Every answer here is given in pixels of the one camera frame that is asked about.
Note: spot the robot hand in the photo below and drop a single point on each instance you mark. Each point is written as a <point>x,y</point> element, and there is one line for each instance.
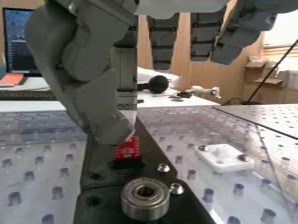
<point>75,66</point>

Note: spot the red pcb board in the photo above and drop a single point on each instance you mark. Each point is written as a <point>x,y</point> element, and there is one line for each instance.
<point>128,150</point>

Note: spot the computer screen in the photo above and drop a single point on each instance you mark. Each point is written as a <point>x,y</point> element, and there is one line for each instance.
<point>20,40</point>

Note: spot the clear box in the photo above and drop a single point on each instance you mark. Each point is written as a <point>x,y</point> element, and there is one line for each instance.
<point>44,123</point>

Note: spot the black round device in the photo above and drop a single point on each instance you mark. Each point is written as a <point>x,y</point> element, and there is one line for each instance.
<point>156,83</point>

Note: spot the small white jointed device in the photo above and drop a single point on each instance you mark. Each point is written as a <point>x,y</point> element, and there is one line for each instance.
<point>207,91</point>

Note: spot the silver dome screw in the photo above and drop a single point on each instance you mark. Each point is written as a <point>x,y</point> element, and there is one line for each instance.
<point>163,167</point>
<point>177,189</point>

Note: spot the black plate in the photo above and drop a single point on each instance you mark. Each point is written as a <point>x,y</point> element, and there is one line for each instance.
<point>102,186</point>

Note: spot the steel bearing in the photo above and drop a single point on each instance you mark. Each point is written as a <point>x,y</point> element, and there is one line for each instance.
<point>146,200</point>

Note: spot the cardboard box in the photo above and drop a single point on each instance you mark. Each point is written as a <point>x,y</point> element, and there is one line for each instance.
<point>267,71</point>

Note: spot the white square mount block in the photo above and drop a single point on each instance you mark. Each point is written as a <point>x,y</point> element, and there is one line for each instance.
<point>221,158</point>

